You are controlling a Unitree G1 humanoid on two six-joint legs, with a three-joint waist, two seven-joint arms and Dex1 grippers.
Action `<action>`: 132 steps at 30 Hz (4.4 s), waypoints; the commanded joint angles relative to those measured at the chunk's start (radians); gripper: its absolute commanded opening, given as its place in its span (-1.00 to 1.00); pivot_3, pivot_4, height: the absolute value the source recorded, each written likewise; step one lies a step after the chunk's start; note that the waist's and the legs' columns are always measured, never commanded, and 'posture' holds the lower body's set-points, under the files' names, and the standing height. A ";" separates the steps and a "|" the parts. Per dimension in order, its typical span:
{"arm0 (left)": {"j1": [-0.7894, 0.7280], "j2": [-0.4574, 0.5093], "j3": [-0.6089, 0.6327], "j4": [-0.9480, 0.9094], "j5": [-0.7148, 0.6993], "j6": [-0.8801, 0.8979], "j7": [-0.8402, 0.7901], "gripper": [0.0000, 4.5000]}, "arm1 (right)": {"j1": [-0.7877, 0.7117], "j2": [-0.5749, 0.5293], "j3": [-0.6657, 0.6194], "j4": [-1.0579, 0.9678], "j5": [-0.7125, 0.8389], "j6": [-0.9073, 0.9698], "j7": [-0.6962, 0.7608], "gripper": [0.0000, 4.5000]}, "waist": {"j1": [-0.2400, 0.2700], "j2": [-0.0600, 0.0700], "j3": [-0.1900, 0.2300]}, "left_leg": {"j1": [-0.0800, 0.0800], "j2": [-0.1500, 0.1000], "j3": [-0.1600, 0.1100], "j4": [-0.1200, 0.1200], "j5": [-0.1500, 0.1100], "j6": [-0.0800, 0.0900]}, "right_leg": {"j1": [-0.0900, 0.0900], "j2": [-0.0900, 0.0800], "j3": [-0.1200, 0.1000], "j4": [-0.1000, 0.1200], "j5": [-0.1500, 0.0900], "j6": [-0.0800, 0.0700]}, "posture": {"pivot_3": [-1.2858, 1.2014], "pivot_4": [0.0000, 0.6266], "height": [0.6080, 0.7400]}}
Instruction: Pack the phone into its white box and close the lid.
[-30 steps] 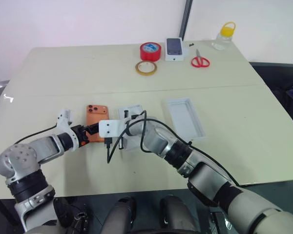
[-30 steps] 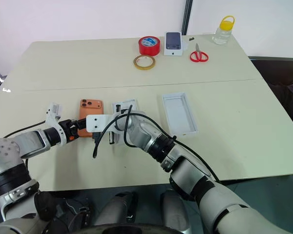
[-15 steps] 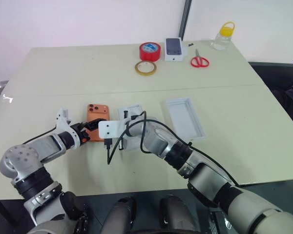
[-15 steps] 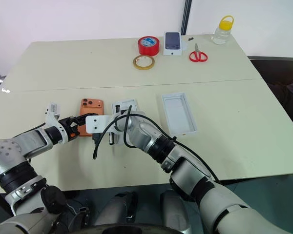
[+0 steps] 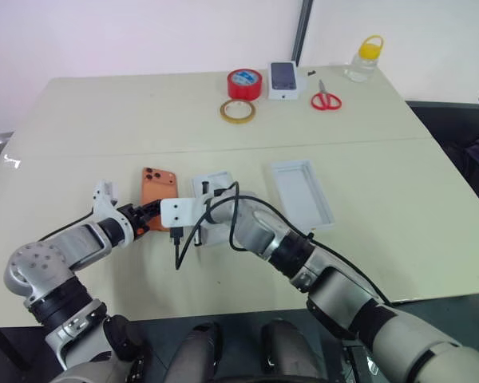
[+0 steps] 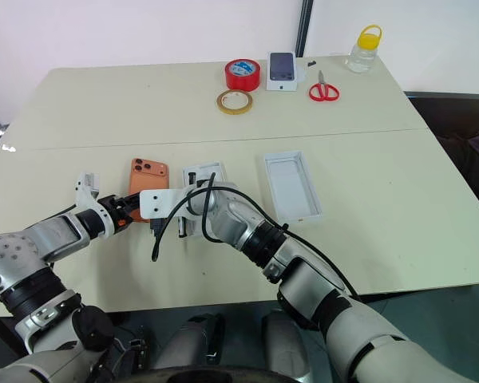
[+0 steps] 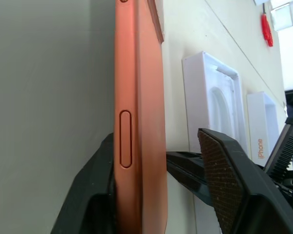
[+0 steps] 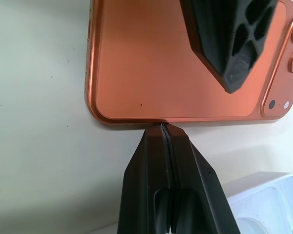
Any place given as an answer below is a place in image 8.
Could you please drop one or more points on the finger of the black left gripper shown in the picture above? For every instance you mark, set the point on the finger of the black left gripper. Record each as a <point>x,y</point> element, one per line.
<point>217,31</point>

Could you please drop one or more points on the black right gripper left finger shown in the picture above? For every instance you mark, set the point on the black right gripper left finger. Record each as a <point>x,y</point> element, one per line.
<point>141,182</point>

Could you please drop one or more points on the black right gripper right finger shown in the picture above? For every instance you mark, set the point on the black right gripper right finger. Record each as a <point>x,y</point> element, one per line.
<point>195,195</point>

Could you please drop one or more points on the orange smartphone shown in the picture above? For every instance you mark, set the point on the orange smartphone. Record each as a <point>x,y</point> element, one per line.
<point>146,73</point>

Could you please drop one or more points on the white plastic tray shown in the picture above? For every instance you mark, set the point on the white plastic tray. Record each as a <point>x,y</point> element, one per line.
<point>271,195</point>

